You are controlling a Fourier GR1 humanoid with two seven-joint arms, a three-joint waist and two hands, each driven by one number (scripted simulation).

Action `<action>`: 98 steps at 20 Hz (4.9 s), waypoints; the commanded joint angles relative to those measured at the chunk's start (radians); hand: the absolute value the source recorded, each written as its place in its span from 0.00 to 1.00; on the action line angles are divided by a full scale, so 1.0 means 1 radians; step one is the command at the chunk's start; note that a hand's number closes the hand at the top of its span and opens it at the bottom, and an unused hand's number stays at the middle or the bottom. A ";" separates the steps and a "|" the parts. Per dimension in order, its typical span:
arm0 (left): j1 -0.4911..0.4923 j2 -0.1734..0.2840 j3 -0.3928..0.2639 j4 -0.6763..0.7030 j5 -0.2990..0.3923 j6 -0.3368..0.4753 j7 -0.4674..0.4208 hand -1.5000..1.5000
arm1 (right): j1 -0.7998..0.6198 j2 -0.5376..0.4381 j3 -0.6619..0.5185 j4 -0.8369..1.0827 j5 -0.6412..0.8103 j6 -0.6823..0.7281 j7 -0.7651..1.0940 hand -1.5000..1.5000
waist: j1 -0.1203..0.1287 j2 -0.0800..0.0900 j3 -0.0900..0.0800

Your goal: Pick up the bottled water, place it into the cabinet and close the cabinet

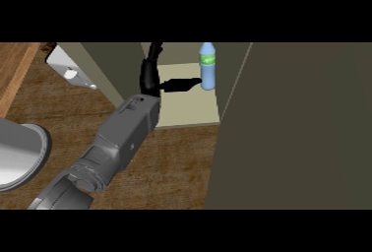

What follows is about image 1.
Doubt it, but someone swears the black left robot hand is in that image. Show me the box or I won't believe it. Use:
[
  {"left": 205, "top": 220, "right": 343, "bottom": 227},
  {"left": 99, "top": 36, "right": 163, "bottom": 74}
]
[{"left": 139, "top": 41, "right": 204, "bottom": 98}]

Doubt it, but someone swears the olive grey open cabinet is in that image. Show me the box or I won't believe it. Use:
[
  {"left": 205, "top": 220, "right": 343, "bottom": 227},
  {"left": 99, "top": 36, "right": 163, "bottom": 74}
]
[{"left": 56, "top": 41, "right": 254, "bottom": 130}]

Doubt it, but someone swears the blue water bottle green label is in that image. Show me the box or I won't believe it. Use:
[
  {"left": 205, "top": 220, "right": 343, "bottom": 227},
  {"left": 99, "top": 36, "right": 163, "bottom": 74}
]
[{"left": 198, "top": 41, "right": 219, "bottom": 92}]

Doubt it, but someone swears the dark grey cabinet door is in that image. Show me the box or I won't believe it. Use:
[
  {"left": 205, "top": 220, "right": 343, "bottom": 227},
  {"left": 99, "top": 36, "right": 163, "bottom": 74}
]
[{"left": 202, "top": 41, "right": 372, "bottom": 211}]

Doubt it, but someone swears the pale grey flat object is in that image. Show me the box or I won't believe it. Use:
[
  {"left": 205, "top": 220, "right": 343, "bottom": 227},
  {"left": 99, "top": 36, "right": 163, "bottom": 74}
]
[{"left": 44, "top": 43, "right": 99, "bottom": 91}]

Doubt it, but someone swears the pale wooden board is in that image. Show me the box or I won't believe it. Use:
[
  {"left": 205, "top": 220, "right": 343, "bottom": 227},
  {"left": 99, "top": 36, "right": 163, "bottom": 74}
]
[{"left": 0, "top": 41, "right": 44, "bottom": 118}]

